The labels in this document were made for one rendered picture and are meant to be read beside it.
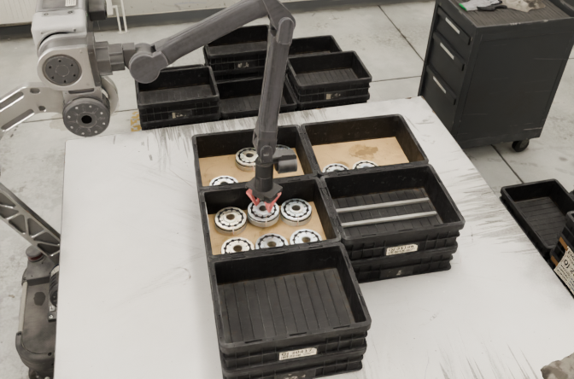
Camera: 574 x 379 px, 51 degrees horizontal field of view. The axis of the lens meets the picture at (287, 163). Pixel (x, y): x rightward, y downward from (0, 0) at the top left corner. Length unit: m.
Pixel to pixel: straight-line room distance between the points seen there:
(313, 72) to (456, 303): 1.77
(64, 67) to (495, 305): 1.46
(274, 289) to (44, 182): 2.05
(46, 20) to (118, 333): 0.91
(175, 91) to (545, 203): 1.94
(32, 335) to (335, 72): 2.01
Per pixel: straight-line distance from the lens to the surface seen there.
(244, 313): 1.77
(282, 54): 1.68
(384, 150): 2.33
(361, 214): 2.05
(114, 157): 2.53
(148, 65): 1.61
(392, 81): 4.34
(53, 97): 2.09
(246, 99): 3.37
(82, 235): 2.24
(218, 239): 1.96
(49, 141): 3.90
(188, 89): 3.28
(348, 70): 3.45
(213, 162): 2.24
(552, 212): 3.14
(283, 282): 1.84
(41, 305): 2.68
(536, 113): 3.71
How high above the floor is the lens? 2.26
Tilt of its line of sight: 40 degrees down
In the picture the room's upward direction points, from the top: 2 degrees clockwise
